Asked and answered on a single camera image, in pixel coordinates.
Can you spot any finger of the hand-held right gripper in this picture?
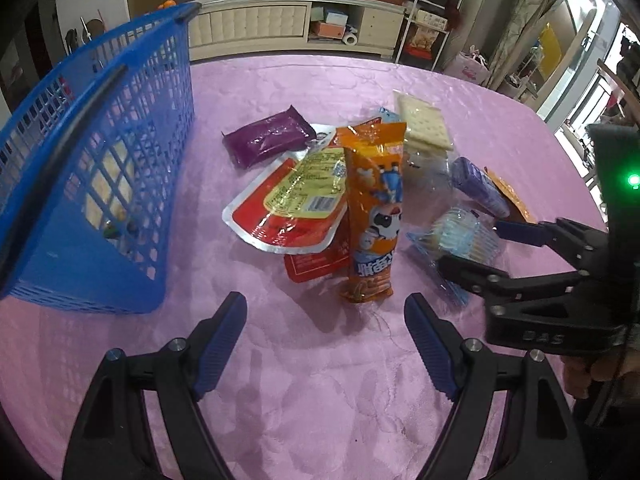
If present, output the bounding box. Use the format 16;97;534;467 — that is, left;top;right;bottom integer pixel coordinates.
436;254;608;321
492;217;611;276

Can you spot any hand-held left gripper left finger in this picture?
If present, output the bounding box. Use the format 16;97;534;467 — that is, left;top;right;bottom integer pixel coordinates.
62;291;248;480

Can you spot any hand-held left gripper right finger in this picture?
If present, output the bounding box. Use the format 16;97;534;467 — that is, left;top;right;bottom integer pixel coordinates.
404;292;588;480

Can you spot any small orange packet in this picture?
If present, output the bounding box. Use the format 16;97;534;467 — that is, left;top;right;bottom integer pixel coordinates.
482;167;538;225

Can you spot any clear cake packet blue print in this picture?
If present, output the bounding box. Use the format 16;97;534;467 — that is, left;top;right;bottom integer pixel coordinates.
405;205;503;307

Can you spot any purple blue cookie packet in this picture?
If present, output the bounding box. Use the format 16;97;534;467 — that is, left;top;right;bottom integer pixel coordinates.
450;156;511;218

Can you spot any tall orange snack packet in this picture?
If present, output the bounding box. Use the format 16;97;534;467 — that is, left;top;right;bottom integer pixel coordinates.
334;122;408;305

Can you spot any red snack packet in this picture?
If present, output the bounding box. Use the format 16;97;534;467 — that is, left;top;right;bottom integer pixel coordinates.
284;220;351;283

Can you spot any clear packet of white crackers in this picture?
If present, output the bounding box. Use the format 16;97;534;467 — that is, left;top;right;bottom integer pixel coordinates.
392;89;457;161

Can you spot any red yellow silver-edged packet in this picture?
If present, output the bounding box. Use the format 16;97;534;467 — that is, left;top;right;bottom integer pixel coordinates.
221;125;351;255

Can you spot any clear packet with blue edge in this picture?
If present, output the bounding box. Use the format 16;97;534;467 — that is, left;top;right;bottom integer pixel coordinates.
362;105;401;128

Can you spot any purple snack packet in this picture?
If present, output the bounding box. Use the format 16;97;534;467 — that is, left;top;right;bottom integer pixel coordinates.
221;105;317;168

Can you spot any blue plastic mesh basket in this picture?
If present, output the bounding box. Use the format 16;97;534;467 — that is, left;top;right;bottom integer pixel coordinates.
0;2;202;315

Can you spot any person's right hand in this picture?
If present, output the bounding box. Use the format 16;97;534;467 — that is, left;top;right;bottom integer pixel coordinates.
564;352;631;401

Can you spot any pink quilted blanket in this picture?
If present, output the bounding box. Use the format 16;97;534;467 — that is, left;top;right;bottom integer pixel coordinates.
0;52;608;480

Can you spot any pink bag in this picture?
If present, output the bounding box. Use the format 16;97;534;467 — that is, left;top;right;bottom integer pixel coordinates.
445;50;493;86

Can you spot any patterned curtain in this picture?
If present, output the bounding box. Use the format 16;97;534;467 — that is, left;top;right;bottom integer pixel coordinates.
487;0;571;91

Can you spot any white metal rack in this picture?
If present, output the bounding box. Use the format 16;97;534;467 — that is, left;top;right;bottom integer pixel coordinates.
395;0;471;73

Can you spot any cream TV cabinet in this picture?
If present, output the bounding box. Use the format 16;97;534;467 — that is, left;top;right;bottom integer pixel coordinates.
187;0;408;63

